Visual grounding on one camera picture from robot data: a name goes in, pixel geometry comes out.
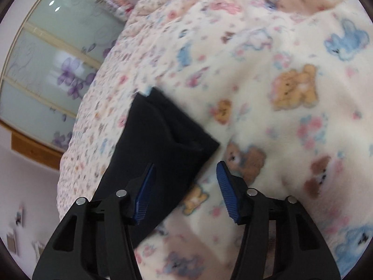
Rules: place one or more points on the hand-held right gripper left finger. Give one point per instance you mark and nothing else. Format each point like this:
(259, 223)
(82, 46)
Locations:
(144, 194)

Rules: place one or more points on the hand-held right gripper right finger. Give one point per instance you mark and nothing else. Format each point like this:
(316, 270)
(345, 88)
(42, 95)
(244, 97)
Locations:
(225, 191)

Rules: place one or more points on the black pants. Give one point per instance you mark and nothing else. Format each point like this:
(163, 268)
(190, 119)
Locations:
(163, 143)

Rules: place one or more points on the bear print fleece blanket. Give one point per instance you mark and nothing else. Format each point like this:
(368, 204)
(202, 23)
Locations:
(262, 93)

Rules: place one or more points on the frosted floral sliding wardrobe door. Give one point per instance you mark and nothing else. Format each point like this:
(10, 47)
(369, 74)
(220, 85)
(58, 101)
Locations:
(49, 64)

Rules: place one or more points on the floral print bed sheet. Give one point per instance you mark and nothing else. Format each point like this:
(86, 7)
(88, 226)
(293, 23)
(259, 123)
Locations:
(96, 116)

